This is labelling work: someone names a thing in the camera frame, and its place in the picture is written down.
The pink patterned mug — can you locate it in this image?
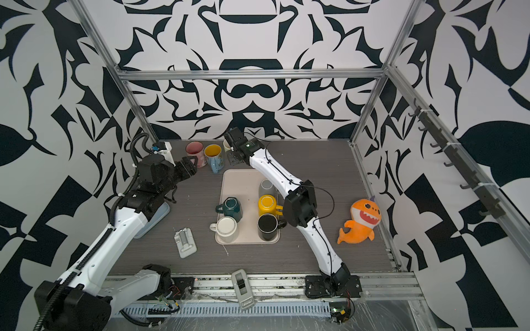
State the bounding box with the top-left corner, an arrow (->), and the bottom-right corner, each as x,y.
186,142 -> 207,168

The white mug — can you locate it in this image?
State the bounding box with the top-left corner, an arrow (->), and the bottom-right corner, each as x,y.
209,217 -> 239,244

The yellow mug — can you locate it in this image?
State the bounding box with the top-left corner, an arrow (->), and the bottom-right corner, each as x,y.
258,194 -> 283,216

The blue butterfly mug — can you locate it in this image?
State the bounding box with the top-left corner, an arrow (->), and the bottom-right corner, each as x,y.
204,144 -> 224,174

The grey block on table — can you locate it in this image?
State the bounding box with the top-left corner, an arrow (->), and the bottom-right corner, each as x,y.
174,228 -> 197,259

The orange shark plush toy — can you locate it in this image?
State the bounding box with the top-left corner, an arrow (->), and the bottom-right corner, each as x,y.
337,197 -> 382,244

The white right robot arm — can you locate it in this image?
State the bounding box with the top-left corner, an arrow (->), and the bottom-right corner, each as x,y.
224,128 -> 351,297

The light green mug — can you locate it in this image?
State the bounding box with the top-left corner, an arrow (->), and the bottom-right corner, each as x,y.
223,139 -> 231,152

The dark green mug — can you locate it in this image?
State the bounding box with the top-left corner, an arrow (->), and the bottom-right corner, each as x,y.
215,197 -> 243,223

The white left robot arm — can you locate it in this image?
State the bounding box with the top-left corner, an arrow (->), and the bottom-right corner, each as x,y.
34,133 -> 198,330

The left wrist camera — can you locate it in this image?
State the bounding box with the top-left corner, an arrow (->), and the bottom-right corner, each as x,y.
151,141 -> 175,165

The black mug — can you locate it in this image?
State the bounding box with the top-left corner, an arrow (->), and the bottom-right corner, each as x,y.
258,214 -> 287,241

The light blue plate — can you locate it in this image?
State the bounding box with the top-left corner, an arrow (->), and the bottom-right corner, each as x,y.
134,202 -> 171,239

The black hook rail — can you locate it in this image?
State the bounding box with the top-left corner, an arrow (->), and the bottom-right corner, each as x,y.
409,98 -> 506,219

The white slotted cable duct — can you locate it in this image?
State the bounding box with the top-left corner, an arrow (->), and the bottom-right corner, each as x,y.
124,301 -> 331,319

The grey mug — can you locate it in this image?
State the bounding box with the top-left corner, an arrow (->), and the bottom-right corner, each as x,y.
258,179 -> 277,198

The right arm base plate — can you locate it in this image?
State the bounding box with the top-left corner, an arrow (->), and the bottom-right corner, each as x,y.
304,274 -> 363,299

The small circuit board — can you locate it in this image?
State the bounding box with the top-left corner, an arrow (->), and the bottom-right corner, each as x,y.
330,301 -> 356,324

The beige plastic tray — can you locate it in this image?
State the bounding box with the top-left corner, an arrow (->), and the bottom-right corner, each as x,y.
215,169 -> 281,245

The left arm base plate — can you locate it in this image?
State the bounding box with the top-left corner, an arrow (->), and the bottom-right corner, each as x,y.
135,274 -> 195,301

